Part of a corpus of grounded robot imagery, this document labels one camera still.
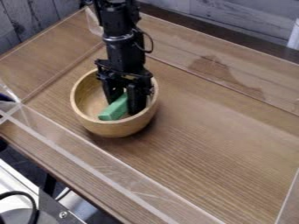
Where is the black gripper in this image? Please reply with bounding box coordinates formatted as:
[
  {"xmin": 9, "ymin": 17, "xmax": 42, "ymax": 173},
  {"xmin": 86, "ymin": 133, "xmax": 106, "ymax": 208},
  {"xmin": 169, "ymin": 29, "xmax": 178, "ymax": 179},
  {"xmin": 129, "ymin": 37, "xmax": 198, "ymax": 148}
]
[{"xmin": 94, "ymin": 31, "xmax": 153, "ymax": 116}]

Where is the green rectangular block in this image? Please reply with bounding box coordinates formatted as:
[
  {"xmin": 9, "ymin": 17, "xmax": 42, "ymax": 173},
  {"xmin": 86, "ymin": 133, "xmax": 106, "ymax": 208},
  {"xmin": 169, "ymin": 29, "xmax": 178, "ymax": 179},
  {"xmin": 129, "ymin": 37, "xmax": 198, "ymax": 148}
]
[{"xmin": 97, "ymin": 94, "xmax": 126, "ymax": 121}]

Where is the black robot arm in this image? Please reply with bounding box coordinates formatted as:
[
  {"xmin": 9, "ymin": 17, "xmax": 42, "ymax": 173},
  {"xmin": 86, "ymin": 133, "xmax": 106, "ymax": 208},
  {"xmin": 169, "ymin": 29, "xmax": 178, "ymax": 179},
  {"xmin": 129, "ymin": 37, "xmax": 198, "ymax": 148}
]
[{"xmin": 93, "ymin": 0, "xmax": 153, "ymax": 116}]

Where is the brown wooden bowl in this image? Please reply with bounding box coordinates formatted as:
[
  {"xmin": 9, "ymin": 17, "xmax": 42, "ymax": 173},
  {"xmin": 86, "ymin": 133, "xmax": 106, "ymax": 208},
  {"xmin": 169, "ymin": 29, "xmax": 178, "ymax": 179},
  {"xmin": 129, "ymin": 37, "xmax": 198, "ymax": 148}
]
[{"xmin": 69, "ymin": 69, "xmax": 158, "ymax": 138}]

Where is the clear acrylic front barrier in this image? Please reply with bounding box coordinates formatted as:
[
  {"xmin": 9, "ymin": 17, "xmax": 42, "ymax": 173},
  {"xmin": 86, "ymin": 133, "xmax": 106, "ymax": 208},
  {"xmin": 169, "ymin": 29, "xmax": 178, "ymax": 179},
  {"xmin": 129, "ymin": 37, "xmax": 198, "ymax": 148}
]
[{"xmin": 0, "ymin": 84, "xmax": 225, "ymax": 224}]

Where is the black table leg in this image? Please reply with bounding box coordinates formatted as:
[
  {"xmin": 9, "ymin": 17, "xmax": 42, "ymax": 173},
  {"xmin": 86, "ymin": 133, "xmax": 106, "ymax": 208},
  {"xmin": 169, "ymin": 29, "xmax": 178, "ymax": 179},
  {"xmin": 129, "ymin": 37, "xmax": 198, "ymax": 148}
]
[{"xmin": 42, "ymin": 174, "xmax": 57, "ymax": 196}]

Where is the clear acrylic corner bracket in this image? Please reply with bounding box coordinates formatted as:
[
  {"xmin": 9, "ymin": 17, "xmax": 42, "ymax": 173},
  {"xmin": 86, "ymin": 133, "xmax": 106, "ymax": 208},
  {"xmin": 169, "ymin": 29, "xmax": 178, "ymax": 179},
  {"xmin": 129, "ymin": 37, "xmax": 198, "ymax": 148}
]
[{"xmin": 85, "ymin": 7, "xmax": 102, "ymax": 37}]

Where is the grey metal bracket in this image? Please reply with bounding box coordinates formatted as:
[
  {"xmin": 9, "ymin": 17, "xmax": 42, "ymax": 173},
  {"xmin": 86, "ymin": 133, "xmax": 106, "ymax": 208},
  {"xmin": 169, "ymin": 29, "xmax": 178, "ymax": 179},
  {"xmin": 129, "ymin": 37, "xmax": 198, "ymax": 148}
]
[{"xmin": 35, "ymin": 190, "xmax": 86, "ymax": 224}]

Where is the white post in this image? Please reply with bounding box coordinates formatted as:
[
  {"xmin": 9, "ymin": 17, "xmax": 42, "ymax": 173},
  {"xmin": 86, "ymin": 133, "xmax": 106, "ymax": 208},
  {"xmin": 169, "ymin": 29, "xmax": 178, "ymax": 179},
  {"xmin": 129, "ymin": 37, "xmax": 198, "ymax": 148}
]
[{"xmin": 286, "ymin": 18, "xmax": 299, "ymax": 50}]

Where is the black cable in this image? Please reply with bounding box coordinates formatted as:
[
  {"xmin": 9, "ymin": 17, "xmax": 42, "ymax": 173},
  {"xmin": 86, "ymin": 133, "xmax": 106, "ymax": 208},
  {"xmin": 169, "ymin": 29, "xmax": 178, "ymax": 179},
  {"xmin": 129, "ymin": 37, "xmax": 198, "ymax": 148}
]
[{"xmin": 0, "ymin": 191, "xmax": 39, "ymax": 224}]

